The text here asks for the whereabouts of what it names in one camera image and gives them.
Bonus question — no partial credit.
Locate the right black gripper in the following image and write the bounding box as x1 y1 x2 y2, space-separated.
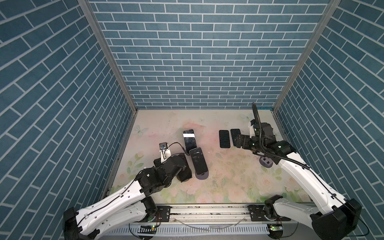
234 132 265 154

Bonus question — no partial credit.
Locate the purple-edged phone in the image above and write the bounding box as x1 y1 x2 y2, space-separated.
190 148 209 174

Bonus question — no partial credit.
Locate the black phone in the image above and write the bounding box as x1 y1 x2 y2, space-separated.
230 129 241 147
183 130 197 154
219 130 231 149
177 155 192 183

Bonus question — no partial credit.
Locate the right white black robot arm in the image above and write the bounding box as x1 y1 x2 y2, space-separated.
232 120 362 240

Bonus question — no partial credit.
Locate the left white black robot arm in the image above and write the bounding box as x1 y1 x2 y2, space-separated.
63 154 189 240

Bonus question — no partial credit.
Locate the purple-grey phone stand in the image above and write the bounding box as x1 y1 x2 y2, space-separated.
195 171 209 180

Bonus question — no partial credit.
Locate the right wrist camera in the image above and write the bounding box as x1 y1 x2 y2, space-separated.
249 126 256 138

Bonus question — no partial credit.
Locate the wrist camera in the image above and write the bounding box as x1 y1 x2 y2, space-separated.
159 142 171 163
249 126 256 138

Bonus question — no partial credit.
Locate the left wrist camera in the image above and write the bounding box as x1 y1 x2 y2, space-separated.
159 142 171 163

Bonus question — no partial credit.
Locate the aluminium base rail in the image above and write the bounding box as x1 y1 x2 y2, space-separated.
157 199 319 226

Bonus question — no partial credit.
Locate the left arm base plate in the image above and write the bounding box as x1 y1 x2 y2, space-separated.
141 206 172 223

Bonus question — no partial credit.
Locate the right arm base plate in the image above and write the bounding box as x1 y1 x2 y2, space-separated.
247 204 291 222

